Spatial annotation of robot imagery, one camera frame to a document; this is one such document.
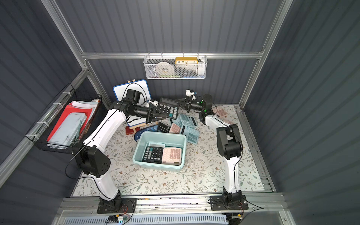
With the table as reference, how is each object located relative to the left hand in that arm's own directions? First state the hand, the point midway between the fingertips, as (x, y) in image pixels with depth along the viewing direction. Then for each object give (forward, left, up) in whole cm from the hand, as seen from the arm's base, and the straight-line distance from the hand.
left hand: (168, 118), depth 72 cm
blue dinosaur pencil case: (+8, +25, -28) cm, 38 cm away
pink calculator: (-9, -1, -26) cm, 28 cm away
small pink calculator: (+11, -2, -25) cm, 27 cm away
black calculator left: (+12, +6, -25) cm, 29 cm away
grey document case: (-7, +48, 0) cm, 48 cm away
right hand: (+14, -6, -1) cm, 15 cm away
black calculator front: (-6, +11, -27) cm, 30 cm away
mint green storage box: (+2, 0, -26) cm, 26 cm away
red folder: (+8, +55, 0) cm, 55 cm away
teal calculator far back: (+21, -12, -28) cm, 37 cm away
